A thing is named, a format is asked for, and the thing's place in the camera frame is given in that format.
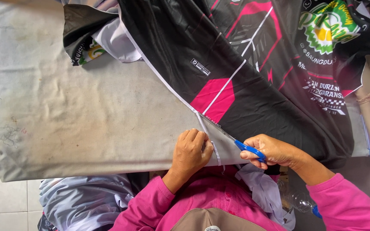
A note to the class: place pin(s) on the person's right hand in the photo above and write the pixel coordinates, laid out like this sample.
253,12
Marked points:
276,150

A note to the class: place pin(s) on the person's left hand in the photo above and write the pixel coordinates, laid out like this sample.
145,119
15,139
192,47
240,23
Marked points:
189,152

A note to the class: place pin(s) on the white fabric edge strip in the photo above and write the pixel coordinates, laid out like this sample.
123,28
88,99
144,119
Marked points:
216,154

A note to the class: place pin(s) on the white fabric scrap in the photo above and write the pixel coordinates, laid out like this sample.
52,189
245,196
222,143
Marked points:
263,189

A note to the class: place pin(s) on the black pink printed jersey fabric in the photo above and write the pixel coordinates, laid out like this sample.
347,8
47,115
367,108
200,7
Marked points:
268,106

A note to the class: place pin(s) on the person's pink shirt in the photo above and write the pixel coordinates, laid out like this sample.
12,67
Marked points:
210,195

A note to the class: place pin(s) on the clear plastic bottle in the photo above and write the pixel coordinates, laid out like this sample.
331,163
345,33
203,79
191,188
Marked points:
299,201

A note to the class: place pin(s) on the tan cap brim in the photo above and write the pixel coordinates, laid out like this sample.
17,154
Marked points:
215,221

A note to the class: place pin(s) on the heap of white fabric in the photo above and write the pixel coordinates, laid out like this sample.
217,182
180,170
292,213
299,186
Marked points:
82,202

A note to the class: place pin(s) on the grey table cover cloth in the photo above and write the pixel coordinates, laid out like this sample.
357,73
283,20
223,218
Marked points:
75,109

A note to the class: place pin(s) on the white fabric piece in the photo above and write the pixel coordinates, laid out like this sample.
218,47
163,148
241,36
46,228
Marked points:
117,43

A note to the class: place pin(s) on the black green printed fabric piece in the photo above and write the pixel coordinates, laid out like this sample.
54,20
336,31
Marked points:
75,35

